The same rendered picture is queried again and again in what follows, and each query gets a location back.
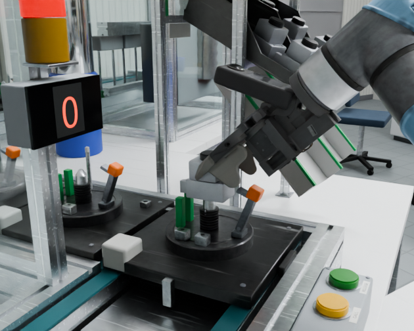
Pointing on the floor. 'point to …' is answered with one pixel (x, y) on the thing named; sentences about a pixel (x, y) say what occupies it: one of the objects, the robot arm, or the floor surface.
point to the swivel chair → (374, 120)
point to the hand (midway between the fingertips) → (207, 165)
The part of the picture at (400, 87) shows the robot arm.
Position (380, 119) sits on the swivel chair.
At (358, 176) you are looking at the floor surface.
